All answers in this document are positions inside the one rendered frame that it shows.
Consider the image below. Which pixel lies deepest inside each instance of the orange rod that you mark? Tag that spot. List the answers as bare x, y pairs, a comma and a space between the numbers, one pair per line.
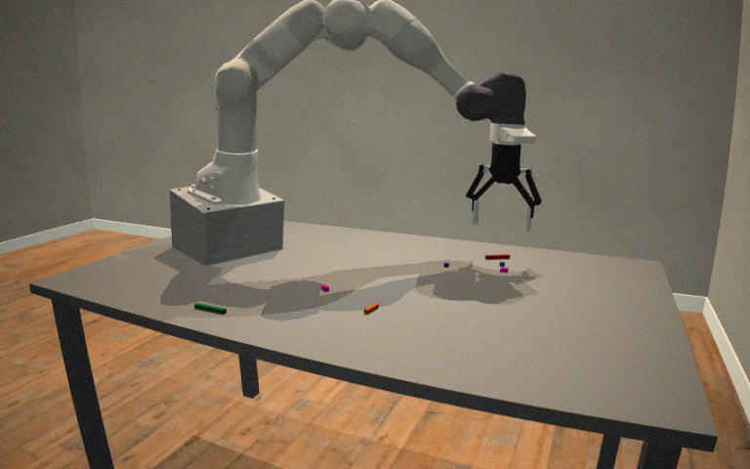
371, 308

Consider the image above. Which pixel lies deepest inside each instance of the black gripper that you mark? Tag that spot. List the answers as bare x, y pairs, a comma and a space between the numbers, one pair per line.
501, 172

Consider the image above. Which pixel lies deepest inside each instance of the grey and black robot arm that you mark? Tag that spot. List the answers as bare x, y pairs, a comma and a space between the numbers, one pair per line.
233, 171

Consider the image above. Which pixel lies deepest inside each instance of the green rod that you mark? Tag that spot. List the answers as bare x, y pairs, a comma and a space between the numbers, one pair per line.
209, 308

